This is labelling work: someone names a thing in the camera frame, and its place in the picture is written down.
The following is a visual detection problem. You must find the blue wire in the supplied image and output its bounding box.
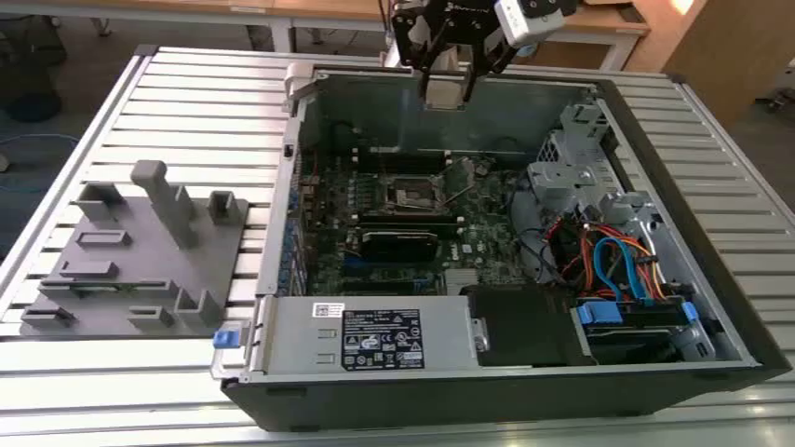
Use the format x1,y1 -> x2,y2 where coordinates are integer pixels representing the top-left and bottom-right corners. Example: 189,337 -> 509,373
591,236 -> 655,307

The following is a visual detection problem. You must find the silver square CPU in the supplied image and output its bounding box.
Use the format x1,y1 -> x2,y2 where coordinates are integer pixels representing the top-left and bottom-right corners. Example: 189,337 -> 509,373
424,71 -> 469,112

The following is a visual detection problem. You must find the green RAM stick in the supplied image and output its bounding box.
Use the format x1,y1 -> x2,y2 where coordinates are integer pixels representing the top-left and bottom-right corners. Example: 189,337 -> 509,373
65,278 -> 170,296

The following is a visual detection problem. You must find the black plastic shroud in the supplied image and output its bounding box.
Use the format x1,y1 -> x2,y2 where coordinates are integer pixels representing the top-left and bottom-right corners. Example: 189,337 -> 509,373
460,283 -> 599,370

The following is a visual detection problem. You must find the orange wire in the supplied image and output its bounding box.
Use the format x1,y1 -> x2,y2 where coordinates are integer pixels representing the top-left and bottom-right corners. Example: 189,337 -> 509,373
580,224 -> 679,302

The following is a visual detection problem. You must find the blue disk carrier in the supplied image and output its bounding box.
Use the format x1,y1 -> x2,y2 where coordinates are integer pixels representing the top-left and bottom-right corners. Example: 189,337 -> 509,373
573,299 -> 697,327

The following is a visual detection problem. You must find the wooden desk white frame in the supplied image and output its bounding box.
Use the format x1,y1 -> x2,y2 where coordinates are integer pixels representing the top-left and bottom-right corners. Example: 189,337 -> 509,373
272,0 -> 652,72
0,0 -> 293,53

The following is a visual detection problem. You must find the black hard disk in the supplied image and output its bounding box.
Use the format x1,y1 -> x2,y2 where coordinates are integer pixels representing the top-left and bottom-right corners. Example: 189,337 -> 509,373
583,324 -> 683,366

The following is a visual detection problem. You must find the silver finned heatsink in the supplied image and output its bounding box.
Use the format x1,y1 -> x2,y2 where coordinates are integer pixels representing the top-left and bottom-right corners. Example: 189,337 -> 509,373
444,268 -> 484,287

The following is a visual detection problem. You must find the wooden cabinet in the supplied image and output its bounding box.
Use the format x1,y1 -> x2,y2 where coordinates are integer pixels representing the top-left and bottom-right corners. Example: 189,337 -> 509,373
639,0 -> 795,128

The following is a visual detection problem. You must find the black PC case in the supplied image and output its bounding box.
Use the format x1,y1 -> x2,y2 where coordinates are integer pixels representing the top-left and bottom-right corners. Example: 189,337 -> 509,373
208,61 -> 791,434

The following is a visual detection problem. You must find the black expansion slot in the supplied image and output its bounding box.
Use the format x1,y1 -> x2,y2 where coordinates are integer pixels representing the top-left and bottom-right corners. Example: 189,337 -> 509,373
338,278 -> 418,296
338,265 -> 416,277

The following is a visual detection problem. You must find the black rating label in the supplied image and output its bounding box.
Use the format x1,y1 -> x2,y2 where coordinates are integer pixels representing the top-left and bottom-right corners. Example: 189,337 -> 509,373
340,307 -> 424,373

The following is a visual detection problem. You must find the CPU socket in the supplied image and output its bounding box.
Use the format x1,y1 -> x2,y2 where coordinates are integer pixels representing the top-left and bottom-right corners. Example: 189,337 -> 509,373
381,172 -> 456,218

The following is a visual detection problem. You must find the black bin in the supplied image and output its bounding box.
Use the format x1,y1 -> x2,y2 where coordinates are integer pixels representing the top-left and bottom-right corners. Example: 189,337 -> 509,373
0,13 -> 68,124

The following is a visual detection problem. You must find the graphics card with fan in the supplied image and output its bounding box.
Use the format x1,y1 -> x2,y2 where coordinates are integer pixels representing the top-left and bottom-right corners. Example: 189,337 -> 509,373
357,229 -> 442,263

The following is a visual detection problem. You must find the grey parts rack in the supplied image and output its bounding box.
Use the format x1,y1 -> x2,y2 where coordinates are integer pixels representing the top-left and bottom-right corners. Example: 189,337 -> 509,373
17,159 -> 250,337

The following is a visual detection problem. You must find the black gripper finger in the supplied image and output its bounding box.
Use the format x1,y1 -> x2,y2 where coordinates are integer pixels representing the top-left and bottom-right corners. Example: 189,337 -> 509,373
460,43 -> 521,102
389,3 -> 445,102

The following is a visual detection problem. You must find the black RAM slot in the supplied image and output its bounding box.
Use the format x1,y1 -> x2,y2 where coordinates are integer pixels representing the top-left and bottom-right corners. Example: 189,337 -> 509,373
357,211 -> 458,219
357,216 -> 464,224
356,222 -> 465,229
356,157 -> 450,166
356,148 -> 449,156
356,162 -> 450,172
356,153 -> 449,161

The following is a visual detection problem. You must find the silver metal drive cage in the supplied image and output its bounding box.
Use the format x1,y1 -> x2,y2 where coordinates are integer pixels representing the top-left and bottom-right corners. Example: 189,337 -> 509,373
525,102 -> 660,225

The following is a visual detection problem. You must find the green motherboard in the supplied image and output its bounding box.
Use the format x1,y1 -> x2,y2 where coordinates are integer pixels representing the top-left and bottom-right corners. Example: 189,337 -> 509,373
296,152 -> 536,298

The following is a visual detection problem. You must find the silver power supply unit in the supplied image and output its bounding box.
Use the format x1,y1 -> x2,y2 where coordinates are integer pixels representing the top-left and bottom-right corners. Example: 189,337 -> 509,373
238,294 -> 484,379

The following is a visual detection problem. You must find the grey case latch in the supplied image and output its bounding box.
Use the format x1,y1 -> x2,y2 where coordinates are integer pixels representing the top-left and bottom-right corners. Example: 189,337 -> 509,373
280,61 -> 316,116

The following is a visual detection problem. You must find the metal socket cover frame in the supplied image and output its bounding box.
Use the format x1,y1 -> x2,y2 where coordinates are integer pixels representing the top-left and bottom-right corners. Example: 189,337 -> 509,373
436,156 -> 479,209

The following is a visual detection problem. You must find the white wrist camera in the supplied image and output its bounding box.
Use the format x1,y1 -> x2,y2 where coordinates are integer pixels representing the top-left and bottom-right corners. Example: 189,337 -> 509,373
495,0 -> 568,47

